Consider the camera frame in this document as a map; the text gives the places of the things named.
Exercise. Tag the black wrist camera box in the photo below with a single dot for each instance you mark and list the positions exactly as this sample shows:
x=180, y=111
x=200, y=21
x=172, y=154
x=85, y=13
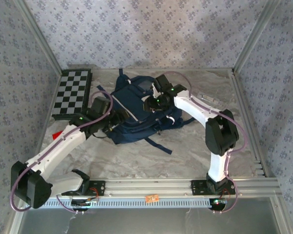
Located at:
x=101, y=104
x=164, y=83

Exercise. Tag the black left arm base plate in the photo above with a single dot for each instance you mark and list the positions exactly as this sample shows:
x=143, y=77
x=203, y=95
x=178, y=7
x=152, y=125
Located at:
x=97, y=187

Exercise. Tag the small green circuit board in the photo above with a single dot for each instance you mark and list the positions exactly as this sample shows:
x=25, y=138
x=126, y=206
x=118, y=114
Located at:
x=219, y=201

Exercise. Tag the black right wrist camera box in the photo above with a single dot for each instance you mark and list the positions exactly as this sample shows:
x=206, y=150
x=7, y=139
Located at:
x=164, y=83

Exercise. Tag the aluminium corner post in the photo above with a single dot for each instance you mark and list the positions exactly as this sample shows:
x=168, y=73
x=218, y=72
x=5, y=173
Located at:
x=39, y=36
x=256, y=34

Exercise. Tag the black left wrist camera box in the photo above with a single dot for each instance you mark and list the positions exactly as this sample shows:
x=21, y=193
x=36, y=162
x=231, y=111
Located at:
x=101, y=104

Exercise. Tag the orange paper tag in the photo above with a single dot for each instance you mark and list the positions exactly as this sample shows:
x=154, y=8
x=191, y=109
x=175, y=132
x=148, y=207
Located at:
x=152, y=198

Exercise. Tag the small white pen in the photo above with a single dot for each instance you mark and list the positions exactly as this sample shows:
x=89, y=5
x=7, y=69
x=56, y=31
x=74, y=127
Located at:
x=208, y=98

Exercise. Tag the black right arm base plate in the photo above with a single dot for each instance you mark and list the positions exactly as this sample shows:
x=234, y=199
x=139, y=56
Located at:
x=197, y=187

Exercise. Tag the aluminium mounting rail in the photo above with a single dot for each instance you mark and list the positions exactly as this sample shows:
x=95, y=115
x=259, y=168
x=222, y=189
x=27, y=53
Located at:
x=149, y=186

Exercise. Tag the aluminium right side rail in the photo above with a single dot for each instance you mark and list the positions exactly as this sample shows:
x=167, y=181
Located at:
x=249, y=126

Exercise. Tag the aluminium right corner post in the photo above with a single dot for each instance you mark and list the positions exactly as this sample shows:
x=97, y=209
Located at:
x=256, y=34

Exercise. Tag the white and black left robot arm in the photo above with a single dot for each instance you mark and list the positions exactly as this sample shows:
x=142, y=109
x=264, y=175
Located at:
x=58, y=146

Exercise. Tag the aluminium left corner post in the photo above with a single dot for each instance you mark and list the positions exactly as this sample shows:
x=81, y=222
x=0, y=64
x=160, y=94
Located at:
x=39, y=36

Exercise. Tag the aluminium left side rail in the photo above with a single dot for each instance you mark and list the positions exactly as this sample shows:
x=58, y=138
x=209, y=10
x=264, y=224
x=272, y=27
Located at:
x=47, y=119

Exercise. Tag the navy blue student backpack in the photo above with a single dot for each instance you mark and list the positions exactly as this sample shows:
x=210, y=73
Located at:
x=131, y=126

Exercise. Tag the black round mounting plate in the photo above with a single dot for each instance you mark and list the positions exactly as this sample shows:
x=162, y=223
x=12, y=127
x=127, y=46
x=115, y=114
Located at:
x=79, y=206
x=217, y=208

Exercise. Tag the black folding chessboard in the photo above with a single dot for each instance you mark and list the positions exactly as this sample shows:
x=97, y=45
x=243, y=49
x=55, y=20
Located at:
x=70, y=95

